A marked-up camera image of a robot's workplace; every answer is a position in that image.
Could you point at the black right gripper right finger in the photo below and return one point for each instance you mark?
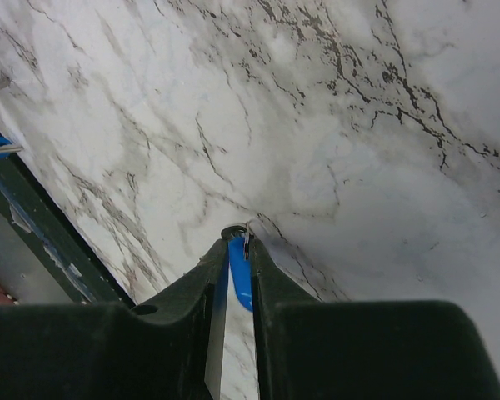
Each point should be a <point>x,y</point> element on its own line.
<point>309,349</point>

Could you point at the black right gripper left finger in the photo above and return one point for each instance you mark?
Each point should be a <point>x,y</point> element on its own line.
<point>169,347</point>

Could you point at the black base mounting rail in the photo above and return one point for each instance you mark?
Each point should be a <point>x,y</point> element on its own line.
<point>50,237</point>

